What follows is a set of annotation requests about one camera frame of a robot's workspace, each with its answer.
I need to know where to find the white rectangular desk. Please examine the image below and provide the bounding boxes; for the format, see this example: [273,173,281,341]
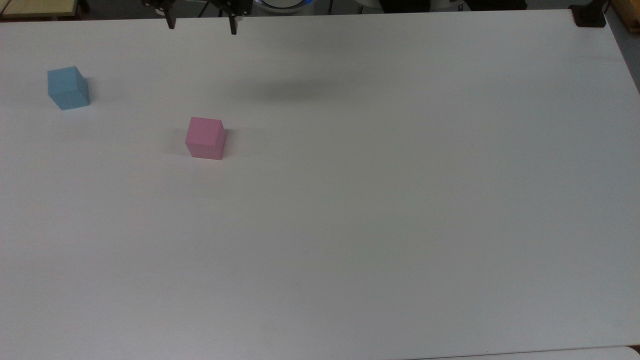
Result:
[407,344,640,360]

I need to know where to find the light wooden table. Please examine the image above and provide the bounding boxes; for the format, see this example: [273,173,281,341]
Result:
[0,0,82,20]
[607,0,640,34]

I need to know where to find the black equipment box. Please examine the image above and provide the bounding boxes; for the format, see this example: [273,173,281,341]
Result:
[378,0,432,14]

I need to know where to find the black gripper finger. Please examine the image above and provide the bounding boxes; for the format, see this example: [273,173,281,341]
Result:
[141,0,177,30]
[211,0,251,36]

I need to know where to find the black corner stand clamp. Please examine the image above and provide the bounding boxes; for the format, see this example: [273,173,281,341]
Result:
[570,0,610,29]

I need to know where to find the pink foam cube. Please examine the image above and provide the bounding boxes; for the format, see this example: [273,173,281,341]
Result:
[185,117,227,161]

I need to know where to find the blue foam cube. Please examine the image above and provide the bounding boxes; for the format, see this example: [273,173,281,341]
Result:
[47,66,91,111]

